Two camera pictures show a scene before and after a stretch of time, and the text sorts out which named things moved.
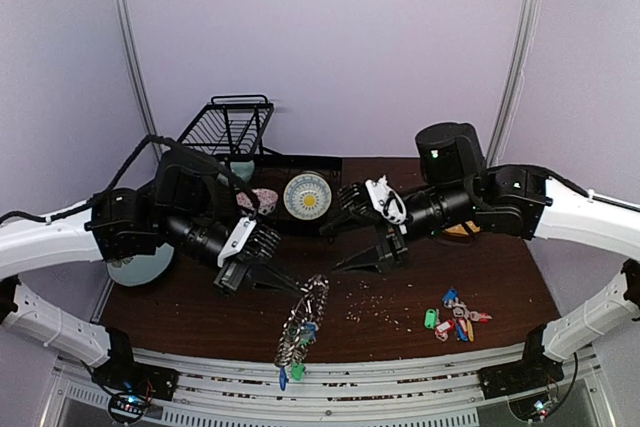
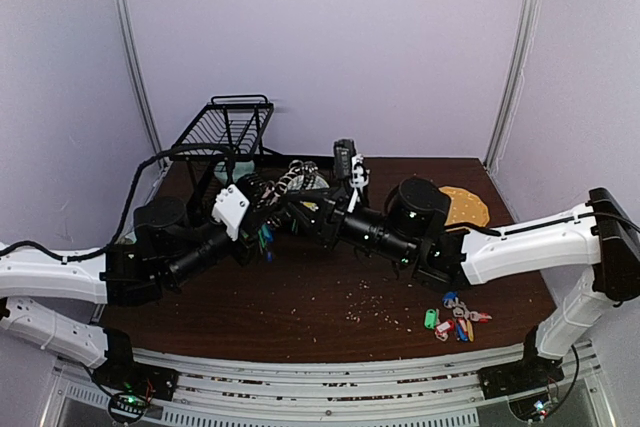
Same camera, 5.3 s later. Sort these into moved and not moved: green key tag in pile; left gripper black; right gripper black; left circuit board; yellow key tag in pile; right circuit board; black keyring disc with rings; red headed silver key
Moved: right gripper black; black keyring disc with rings; left gripper black
Not moved: right circuit board; green key tag in pile; left circuit board; yellow key tag in pile; red headed silver key
